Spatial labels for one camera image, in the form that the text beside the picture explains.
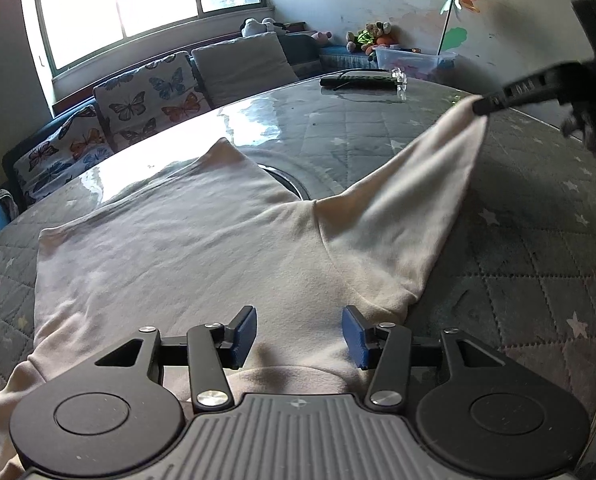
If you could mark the small clear glass item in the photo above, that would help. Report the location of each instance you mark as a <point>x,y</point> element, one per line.
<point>402,80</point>

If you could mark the pink plush toy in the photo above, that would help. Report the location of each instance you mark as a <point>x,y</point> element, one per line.
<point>323,36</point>

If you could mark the window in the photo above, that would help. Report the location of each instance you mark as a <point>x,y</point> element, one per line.
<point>142,0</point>

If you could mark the brown teddy bear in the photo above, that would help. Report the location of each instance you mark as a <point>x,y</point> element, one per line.
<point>370,36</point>

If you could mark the butterfly print cushion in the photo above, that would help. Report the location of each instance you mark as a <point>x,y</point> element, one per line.
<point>147,100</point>
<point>62,152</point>

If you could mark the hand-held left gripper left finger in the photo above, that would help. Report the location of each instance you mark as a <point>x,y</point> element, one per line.
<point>244,336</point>

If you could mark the clear plastic storage box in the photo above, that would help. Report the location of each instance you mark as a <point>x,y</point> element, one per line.
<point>418,64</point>

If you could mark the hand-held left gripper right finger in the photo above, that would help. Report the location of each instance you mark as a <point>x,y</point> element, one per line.
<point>354,336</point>

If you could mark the white plush toy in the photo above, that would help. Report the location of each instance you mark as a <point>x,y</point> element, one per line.
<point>254,27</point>

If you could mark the dark blue sofa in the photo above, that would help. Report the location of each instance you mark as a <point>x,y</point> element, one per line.
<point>305,52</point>

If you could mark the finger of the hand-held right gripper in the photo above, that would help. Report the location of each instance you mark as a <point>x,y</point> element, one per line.
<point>528,88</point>

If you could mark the grey cushion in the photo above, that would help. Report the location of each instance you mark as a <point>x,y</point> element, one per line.
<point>243,67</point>

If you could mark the cream long-sleeve shirt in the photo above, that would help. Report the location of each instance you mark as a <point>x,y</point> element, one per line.
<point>187,240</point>

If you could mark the black pouch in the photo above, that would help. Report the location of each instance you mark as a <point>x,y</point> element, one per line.
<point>358,81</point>

